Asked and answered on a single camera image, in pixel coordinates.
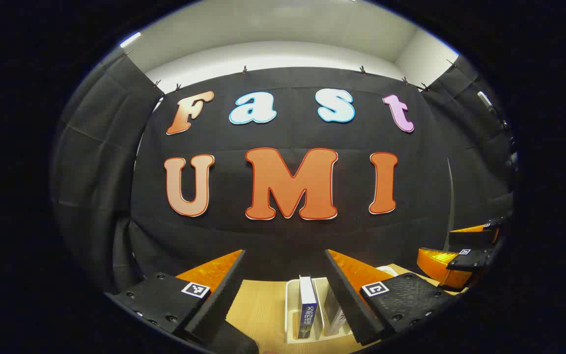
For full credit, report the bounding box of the white grey book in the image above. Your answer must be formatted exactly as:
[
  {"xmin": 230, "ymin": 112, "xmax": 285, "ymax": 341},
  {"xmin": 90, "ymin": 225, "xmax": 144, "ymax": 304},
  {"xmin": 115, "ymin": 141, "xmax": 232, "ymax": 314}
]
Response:
[{"xmin": 322, "ymin": 284, "xmax": 348, "ymax": 337}]

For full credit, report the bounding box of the blue book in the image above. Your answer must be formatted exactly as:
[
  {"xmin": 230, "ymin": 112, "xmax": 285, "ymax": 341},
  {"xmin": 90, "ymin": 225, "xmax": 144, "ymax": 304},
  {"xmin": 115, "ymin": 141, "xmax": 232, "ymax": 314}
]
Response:
[{"xmin": 298, "ymin": 275, "xmax": 319, "ymax": 340}]

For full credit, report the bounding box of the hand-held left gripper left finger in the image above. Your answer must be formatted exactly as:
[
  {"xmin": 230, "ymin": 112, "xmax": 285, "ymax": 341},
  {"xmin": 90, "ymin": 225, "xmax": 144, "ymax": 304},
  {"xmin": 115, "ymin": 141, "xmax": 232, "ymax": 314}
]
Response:
[{"xmin": 111, "ymin": 249, "xmax": 247, "ymax": 345}]

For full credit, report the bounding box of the white bookshelf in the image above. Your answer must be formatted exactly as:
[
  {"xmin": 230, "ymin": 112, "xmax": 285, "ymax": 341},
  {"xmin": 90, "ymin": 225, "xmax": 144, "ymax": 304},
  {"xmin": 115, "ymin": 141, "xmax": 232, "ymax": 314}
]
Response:
[{"xmin": 285, "ymin": 265, "xmax": 399, "ymax": 343}]

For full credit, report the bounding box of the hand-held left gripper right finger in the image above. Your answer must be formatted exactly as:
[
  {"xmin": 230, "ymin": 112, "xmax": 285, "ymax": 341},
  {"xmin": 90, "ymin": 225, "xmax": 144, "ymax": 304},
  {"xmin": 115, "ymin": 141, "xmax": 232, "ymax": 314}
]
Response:
[{"xmin": 325, "ymin": 249, "xmax": 460, "ymax": 345}]

